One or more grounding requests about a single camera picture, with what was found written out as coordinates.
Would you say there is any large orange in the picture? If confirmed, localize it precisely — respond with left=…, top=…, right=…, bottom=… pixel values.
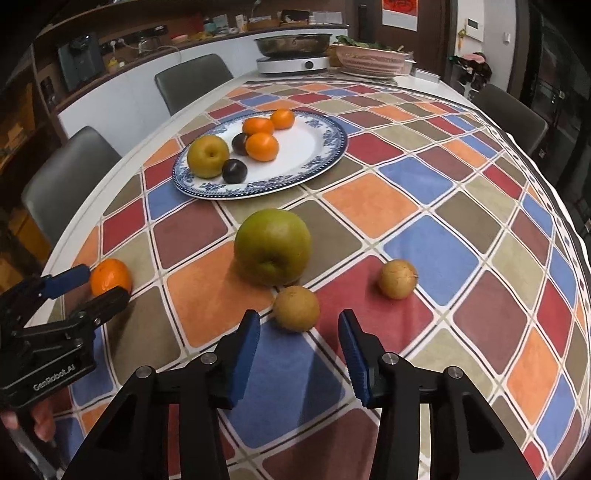
left=242, top=117, right=274, bottom=136

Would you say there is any black water dispenser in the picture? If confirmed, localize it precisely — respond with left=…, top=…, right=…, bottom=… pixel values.
left=58, top=32, right=105, bottom=92

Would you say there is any dark plum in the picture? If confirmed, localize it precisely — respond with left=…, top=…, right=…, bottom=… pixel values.
left=221, top=159, right=249, bottom=184
left=231, top=133, right=249, bottom=156

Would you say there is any colourful checkered tablecloth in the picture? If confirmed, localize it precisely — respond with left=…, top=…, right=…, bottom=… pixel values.
left=48, top=80, right=590, bottom=479

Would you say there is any grey chair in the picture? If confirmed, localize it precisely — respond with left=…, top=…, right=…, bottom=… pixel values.
left=154, top=54, right=233, bottom=115
left=472, top=84, right=548, bottom=156
left=21, top=126, right=121, bottom=246

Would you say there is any dark wooden door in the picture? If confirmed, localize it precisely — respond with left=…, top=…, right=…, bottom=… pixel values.
left=346, top=0, right=459, bottom=79

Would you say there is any far grey chair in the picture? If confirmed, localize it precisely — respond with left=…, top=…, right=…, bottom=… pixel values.
left=154, top=54, right=233, bottom=115

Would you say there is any steel pan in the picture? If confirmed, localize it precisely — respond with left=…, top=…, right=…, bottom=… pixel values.
left=256, top=34, right=332, bottom=59

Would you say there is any right side grey chair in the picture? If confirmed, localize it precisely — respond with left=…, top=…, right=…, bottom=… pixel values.
left=472, top=84, right=548, bottom=156

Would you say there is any near grey chair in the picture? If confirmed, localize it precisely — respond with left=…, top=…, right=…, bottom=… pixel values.
left=21, top=126, right=121, bottom=246

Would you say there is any person's left hand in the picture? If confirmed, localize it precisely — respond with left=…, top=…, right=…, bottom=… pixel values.
left=1, top=398, right=56, bottom=442

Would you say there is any brown kiwi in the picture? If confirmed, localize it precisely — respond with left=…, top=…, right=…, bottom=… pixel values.
left=273, top=286, right=321, bottom=333
left=378, top=259, right=419, bottom=300

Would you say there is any yellow pear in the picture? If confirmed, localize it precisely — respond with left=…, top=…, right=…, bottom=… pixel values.
left=187, top=135, right=229, bottom=179

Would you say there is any red fu poster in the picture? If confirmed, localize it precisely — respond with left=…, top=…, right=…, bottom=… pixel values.
left=382, top=0, right=419, bottom=31

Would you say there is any small front orange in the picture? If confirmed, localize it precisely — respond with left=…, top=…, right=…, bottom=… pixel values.
left=270, top=109, right=296, bottom=130

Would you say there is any blue white porcelain plate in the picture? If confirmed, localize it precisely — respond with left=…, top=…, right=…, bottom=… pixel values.
left=172, top=109, right=349, bottom=200

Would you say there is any white induction cooker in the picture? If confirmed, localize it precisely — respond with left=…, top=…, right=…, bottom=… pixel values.
left=256, top=56, right=329, bottom=75

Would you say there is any small white box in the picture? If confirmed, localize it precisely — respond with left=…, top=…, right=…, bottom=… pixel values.
left=412, top=68, right=441, bottom=83

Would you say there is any green pear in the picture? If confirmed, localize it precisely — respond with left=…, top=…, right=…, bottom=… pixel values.
left=233, top=209, right=312, bottom=287

